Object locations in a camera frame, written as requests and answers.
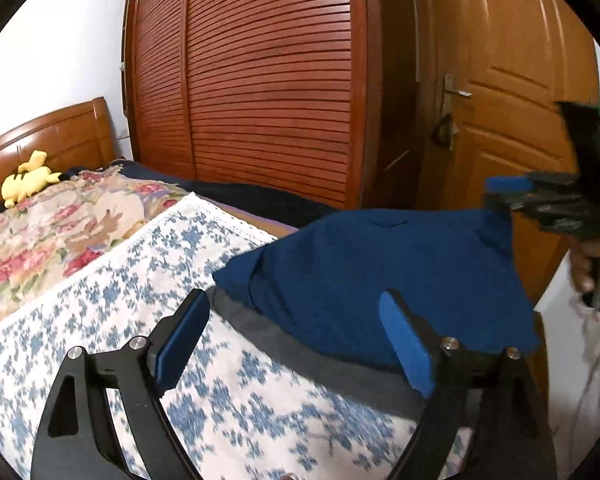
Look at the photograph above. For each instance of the dark grey folded garment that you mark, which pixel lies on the dark grey folded garment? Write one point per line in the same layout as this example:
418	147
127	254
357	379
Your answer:
340	375

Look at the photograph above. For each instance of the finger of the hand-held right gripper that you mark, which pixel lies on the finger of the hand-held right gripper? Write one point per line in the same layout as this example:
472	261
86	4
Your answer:
555	212
510	185

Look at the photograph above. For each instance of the pale cloth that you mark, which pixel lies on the pale cloth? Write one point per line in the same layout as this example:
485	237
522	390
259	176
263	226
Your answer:
595	355

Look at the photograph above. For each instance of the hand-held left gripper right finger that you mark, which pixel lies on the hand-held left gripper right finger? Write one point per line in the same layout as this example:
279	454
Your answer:
405	340

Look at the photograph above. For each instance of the wooden door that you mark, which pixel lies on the wooden door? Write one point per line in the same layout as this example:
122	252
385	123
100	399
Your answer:
520	60

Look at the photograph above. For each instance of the navy blue suit jacket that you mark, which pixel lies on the navy blue suit jacket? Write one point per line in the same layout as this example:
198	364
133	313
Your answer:
355	270

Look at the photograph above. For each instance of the wooden bed headboard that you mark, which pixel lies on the wooden bed headboard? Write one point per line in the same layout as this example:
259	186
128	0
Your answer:
65	135

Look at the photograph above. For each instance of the yellow plush toy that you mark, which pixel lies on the yellow plush toy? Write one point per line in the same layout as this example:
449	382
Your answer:
27	182

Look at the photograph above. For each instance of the blue floral bed sheet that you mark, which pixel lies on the blue floral bed sheet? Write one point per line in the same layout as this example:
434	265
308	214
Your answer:
130	280

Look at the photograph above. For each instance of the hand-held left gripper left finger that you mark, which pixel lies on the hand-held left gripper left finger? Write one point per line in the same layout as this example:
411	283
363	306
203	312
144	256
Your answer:
182	345

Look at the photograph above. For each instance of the wooden slatted wardrobe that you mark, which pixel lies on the wooden slatted wardrobe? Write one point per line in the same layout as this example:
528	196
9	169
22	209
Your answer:
260	85

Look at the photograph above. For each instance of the person's right hand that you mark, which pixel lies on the person's right hand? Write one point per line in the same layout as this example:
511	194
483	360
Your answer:
581	265

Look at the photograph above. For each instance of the pink floral blanket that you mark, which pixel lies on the pink floral blanket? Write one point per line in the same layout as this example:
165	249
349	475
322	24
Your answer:
55	230

